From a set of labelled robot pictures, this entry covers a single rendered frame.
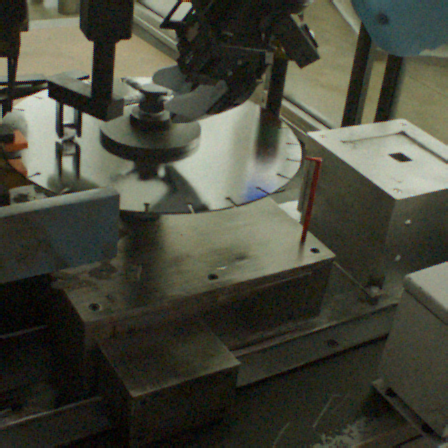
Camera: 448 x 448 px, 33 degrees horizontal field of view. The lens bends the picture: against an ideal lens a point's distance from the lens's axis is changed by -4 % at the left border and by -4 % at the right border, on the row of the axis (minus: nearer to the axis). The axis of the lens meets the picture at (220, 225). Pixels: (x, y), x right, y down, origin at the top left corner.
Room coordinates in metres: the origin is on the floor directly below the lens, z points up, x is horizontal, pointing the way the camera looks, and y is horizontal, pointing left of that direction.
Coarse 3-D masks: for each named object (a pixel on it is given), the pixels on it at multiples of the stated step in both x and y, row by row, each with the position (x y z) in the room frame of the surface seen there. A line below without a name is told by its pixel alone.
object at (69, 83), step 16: (96, 48) 0.69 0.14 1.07; (112, 48) 0.69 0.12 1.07; (96, 64) 0.69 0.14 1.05; (112, 64) 0.69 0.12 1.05; (48, 80) 0.72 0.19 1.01; (64, 80) 0.72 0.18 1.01; (96, 80) 0.69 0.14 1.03; (112, 80) 0.69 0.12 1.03; (48, 96) 0.72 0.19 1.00; (64, 96) 0.71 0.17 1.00; (80, 96) 0.70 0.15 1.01; (96, 96) 0.69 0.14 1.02; (112, 96) 0.70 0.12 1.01; (80, 112) 0.72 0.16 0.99; (96, 112) 0.68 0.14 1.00; (112, 112) 0.68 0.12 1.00; (80, 128) 0.72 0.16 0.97
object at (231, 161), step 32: (32, 128) 0.74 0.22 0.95; (96, 128) 0.75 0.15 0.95; (224, 128) 0.80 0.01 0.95; (256, 128) 0.81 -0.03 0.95; (288, 128) 0.82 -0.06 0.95; (32, 160) 0.66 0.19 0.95; (64, 160) 0.67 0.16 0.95; (96, 160) 0.68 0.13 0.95; (128, 160) 0.69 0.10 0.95; (160, 160) 0.70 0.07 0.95; (192, 160) 0.71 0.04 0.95; (224, 160) 0.72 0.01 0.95; (256, 160) 0.73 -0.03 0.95; (288, 160) 0.74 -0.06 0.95; (64, 192) 0.61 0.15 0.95; (128, 192) 0.63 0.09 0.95; (160, 192) 0.63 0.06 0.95; (192, 192) 0.64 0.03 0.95; (224, 192) 0.65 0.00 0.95; (256, 192) 0.66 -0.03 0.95
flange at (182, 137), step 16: (128, 112) 0.78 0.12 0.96; (112, 128) 0.74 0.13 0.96; (128, 128) 0.74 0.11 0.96; (144, 128) 0.74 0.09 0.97; (160, 128) 0.74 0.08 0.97; (176, 128) 0.76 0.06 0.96; (192, 128) 0.76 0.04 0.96; (112, 144) 0.72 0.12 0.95; (128, 144) 0.71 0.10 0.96; (144, 144) 0.71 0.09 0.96; (160, 144) 0.72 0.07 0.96; (176, 144) 0.72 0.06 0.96; (192, 144) 0.73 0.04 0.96
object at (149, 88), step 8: (128, 80) 0.79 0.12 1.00; (136, 80) 0.78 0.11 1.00; (136, 88) 0.77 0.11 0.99; (144, 88) 0.75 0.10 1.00; (152, 88) 0.76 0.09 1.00; (160, 88) 0.76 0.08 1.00; (128, 96) 0.74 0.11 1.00; (136, 96) 0.74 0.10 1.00; (144, 96) 0.75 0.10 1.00; (152, 96) 0.75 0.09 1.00; (160, 96) 0.75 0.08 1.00; (128, 104) 0.73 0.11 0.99; (144, 104) 0.75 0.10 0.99; (152, 104) 0.75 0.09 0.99; (160, 104) 0.74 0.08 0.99; (144, 112) 0.75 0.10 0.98; (152, 112) 0.75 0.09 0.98; (160, 112) 0.75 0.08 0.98
